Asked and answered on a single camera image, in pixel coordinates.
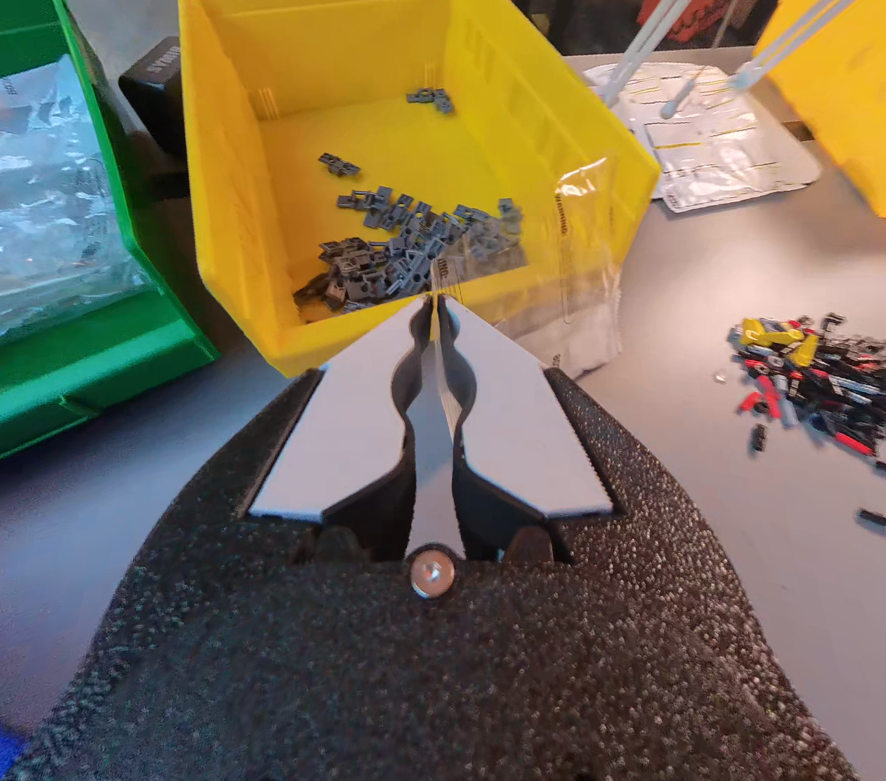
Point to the black box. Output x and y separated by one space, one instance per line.
156 95

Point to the yellow storage bin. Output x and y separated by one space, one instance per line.
311 33
844 102

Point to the pile of small building pieces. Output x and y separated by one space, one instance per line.
824 372

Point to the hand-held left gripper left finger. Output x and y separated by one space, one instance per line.
332 448

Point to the black connector pin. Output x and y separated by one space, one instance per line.
872 516
760 438

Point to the dark red textured object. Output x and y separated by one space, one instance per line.
692 9

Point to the blue storage bin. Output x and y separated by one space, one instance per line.
8 743

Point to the green storage bin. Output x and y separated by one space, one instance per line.
104 365

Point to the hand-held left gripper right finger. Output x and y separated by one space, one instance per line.
533 448

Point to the clear plastic bag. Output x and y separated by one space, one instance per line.
588 310

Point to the heap of black building pieces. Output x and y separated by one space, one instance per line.
401 241

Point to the clear plastic-wrapped bundle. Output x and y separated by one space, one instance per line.
62 206

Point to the grey desk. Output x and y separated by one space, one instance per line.
727 518

